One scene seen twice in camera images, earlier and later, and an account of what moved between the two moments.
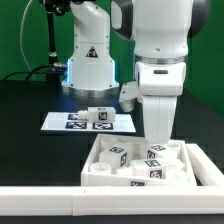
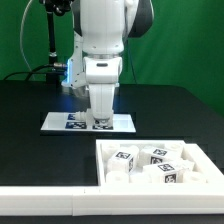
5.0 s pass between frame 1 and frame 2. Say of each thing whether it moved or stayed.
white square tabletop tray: moved
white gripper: moved
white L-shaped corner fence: stayed
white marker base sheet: stayed
